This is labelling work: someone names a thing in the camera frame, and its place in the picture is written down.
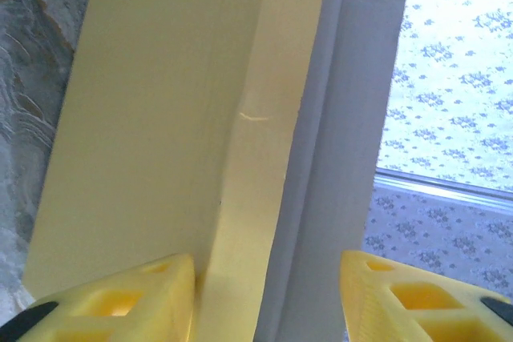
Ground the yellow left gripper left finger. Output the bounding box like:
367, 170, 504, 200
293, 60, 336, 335
0, 252, 197, 342

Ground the aluminium corner post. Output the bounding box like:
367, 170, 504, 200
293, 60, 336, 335
372, 167, 513, 215

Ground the yellow white paper box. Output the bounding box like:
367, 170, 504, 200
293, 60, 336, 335
22, 0, 414, 342

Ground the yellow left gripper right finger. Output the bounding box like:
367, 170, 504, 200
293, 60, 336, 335
339, 249, 513, 342

